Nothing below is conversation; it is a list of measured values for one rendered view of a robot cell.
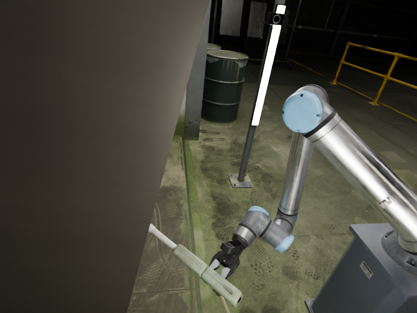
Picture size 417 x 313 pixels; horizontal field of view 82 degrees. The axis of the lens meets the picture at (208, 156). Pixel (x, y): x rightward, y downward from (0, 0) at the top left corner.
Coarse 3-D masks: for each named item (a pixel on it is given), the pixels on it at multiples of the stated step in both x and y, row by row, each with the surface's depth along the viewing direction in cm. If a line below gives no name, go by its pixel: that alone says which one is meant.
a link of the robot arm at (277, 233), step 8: (272, 224) 101; (280, 224) 103; (288, 224) 104; (264, 232) 100; (272, 232) 99; (280, 232) 100; (288, 232) 101; (264, 240) 102; (272, 240) 99; (280, 240) 98; (288, 240) 98; (280, 248) 99
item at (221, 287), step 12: (168, 240) 100; (180, 252) 95; (192, 264) 91; (204, 264) 90; (204, 276) 87; (216, 276) 86; (216, 288) 84; (228, 288) 81; (228, 300) 81; (240, 300) 83
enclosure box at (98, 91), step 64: (0, 0) 25; (64, 0) 26; (128, 0) 27; (192, 0) 28; (0, 64) 28; (64, 64) 29; (128, 64) 30; (0, 128) 32; (64, 128) 33; (128, 128) 35; (0, 192) 37; (64, 192) 39; (128, 192) 41; (0, 256) 44; (64, 256) 47; (128, 256) 50
